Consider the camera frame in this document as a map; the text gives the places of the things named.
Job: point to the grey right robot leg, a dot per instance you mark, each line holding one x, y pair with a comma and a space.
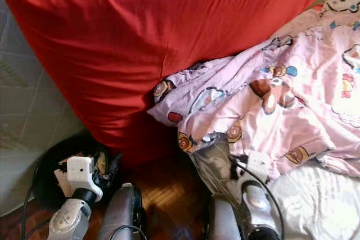
222, 226

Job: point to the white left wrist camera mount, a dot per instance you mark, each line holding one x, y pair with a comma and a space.
80, 171

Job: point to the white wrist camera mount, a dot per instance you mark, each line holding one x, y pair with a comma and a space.
260, 166
80, 171

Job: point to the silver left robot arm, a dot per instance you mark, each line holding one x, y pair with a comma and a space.
70, 223

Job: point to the white floral bed sheet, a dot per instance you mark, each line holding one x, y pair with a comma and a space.
315, 206

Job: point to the grey left robot leg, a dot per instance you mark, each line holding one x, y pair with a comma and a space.
121, 214

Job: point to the pink cartoon print blanket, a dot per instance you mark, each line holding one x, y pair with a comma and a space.
270, 116

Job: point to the green quilted mattress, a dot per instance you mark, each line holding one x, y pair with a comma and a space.
22, 116

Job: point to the brown cardboard piece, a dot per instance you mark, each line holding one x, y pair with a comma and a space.
62, 182

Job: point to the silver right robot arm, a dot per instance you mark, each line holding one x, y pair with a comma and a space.
259, 206

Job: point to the black round bin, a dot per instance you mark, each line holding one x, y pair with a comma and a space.
42, 178

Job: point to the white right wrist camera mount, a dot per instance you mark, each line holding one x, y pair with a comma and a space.
260, 166

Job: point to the large red fabric cushion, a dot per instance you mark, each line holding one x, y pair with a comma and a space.
135, 43

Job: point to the grey robot leg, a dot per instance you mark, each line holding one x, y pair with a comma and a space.
222, 226
121, 214

